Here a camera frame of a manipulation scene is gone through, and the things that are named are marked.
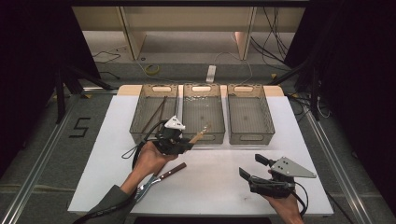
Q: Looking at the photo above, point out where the brown-handled fork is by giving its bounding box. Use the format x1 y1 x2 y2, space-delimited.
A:
136 161 188 203

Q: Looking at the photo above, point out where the yellow tape roll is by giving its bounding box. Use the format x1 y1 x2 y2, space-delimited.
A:
145 63 162 77

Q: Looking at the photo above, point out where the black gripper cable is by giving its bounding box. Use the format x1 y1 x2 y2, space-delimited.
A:
73 119 167 224
290 181 310 218

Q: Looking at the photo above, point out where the bundle of black cables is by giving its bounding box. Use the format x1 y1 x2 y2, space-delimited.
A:
249 7 292 73

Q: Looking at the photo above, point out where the black metal stand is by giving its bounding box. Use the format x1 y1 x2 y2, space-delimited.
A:
267 59 322 121
54 60 114 125

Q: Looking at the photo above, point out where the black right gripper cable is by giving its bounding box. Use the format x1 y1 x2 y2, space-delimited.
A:
290 181 310 218

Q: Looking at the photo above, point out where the person's right hand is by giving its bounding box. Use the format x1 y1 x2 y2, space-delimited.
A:
262 193 302 220

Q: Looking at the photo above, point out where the black curtain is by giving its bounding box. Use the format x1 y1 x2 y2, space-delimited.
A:
0 0 102 176
283 0 396 216

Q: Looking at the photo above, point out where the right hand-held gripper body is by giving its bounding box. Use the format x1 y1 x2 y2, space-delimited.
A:
247 156 318 199

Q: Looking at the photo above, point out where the white power strip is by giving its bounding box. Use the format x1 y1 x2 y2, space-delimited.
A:
205 64 218 84

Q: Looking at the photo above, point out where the person's left hand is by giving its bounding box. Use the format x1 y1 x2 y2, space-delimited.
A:
133 140 179 180

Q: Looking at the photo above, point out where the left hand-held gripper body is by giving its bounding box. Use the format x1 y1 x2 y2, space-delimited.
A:
151 115 188 156

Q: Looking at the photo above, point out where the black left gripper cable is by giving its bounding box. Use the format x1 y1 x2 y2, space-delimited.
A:
73 119 167 224

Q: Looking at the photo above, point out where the translucent grey plastic bin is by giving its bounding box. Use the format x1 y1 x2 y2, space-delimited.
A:
227 83 276 146
129 83 180 146
181 83 226 146

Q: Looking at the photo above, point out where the white table board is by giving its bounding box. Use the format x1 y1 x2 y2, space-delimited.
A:
67 94 334 217

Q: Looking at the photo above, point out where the aluminium floor rail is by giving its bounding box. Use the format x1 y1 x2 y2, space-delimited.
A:
0 92 78 224
303 106 376 224

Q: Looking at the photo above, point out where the beige shelf unit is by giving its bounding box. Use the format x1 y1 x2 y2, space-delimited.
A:
72 6 306 62

